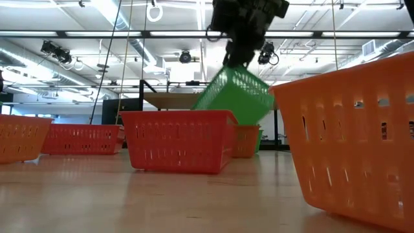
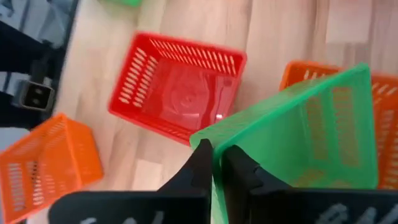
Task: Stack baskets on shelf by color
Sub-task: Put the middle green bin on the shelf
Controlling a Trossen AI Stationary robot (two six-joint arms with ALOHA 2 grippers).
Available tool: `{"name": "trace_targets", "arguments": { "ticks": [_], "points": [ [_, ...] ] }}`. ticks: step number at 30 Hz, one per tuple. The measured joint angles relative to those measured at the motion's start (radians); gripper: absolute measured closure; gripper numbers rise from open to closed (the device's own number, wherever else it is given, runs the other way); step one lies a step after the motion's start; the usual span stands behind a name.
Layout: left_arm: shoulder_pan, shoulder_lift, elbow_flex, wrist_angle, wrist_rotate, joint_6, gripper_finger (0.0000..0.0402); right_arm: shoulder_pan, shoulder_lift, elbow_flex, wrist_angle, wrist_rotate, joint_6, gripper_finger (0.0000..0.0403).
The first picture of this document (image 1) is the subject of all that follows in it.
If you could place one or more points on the orange plastic basket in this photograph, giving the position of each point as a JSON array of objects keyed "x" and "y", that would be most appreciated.
[
  {"x": 355, "y": 129},
  {"x": 246, "y": 142},
  {"x": 19, "y": 139}
]

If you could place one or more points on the wooden shelf with black legs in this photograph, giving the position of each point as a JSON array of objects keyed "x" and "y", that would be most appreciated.
[{"x": 171, "y": 100}]

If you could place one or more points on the black ceiling spotlight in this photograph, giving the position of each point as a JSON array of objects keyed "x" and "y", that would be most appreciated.
[
  {"x": 63, "y": 56},
  {"x": 48, "y": 47},
  {"x": 268, "y": 55}
]

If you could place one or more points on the red plastic basket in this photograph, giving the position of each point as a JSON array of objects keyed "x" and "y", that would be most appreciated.
[
  {"x": 81, "y": 139},
  {"x": 178, "y": 142}
]

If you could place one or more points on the white light strip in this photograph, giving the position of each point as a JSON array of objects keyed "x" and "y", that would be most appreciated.
[
  {"x": 362, "y": 33},
  {"x": 103, "y": 33},
  {"x": 29, "y": 33},
  {"x": 291, "y": 33},
  {"x": 181, "y": 33}
]

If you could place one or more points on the black background monitor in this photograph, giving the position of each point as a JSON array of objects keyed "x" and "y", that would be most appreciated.
[{"x": 129, "y": 106}]

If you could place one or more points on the green plastic basket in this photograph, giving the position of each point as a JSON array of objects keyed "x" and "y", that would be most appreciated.
[
  {"x": 246, "y": 100},
  {"x": 258, "y": 142}
]

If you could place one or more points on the white ceiling air vent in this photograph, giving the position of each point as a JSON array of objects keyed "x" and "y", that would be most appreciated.
[{"x": 368, "y": 48}]

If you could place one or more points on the round black ceiling lamp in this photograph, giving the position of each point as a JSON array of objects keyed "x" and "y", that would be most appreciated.
[{"x": 185, "y": 57}]

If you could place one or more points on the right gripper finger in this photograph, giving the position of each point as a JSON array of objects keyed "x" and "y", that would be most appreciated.
[
  {"x": 246, "y": 51},
  {"x": 228, "y": 55}
]

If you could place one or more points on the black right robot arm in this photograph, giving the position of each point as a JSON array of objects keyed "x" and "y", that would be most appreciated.
[{"x": 410, "y": 8}]

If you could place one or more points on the black overhead bar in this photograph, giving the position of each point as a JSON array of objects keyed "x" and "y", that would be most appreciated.
[{"x": 145, "y": 33}]

